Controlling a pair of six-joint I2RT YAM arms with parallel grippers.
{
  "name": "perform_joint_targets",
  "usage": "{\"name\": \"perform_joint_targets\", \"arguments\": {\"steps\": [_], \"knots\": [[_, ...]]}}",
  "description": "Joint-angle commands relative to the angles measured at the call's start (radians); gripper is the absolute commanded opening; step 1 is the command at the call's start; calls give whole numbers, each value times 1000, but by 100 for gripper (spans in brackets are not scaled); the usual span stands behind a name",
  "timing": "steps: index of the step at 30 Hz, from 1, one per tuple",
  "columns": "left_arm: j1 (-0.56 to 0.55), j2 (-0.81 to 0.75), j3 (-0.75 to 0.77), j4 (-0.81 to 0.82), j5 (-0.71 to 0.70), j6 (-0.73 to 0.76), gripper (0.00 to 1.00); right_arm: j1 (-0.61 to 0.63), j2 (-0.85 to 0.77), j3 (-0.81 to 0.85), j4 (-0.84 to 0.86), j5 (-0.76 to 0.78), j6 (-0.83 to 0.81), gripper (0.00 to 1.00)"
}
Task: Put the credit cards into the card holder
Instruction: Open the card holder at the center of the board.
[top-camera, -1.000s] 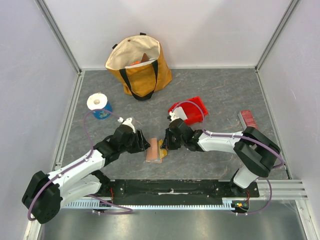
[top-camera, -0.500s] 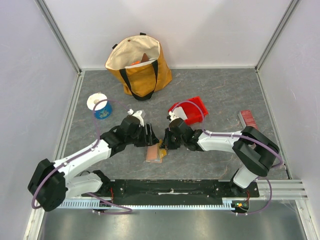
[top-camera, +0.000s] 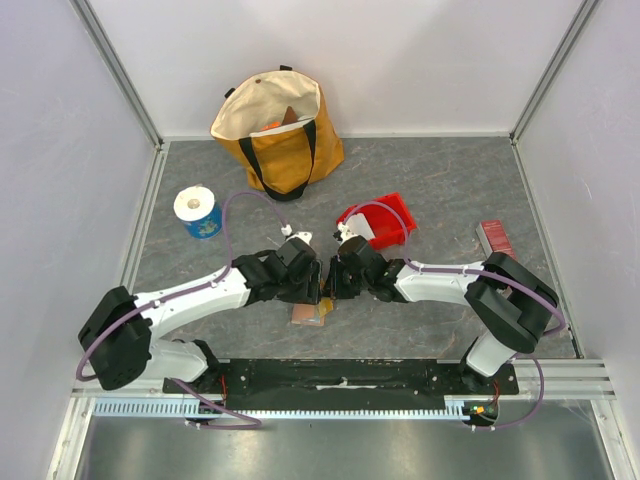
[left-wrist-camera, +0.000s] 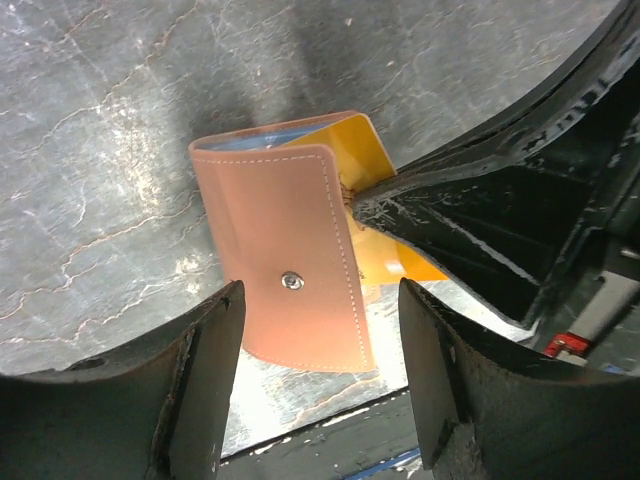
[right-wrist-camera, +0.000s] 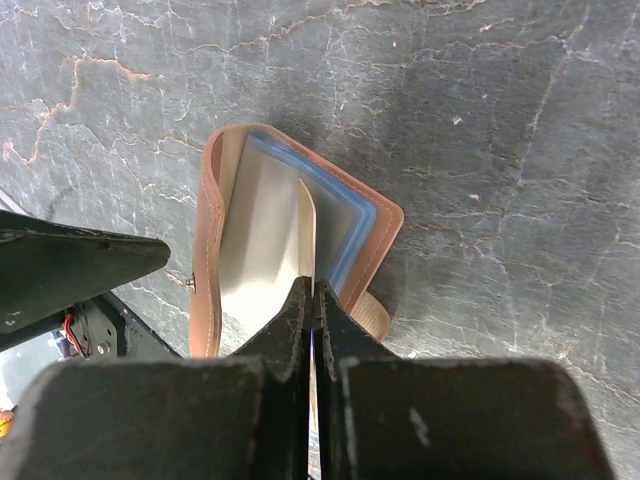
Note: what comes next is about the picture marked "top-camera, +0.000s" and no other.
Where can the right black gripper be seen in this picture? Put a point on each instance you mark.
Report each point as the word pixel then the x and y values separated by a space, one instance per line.
pixel 336 279

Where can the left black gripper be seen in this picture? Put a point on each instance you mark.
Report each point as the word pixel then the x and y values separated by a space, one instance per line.
pixel 310 291

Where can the yellow credit card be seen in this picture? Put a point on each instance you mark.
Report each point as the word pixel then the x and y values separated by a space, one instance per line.
pixel 324 307

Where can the tan leather card holder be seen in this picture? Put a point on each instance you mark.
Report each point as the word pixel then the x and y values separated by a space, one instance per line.
pixel 304 314

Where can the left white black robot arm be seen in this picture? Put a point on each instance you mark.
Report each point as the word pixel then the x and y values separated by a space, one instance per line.
pixel 124 338

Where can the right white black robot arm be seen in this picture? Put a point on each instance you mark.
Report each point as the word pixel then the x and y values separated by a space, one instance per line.
pixel 516 307

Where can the white card stack in bin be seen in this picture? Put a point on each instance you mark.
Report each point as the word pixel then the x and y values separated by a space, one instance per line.
pixel 359 225

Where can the red plastic bin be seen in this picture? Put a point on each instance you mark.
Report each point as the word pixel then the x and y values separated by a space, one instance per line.
pixel 389 217

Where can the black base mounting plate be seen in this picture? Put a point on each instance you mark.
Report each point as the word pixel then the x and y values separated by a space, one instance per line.
pixel 346 384

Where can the orange item inside bag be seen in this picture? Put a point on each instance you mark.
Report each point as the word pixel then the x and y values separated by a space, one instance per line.
pixel 271 126

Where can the yellow canvas tote bag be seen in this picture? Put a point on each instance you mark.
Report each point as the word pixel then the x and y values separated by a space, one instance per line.
pixel 281 162

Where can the red rectangular box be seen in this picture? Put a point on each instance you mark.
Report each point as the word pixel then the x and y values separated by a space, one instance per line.
pixel 494 239

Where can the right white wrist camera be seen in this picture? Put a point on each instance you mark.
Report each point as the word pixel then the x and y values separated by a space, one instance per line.
pixel 343 233

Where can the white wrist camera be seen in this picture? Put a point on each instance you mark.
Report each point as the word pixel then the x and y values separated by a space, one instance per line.
pixel 343 233
pixel 290 234

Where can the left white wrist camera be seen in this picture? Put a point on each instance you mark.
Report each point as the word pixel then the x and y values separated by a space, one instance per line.
pixel 290 234

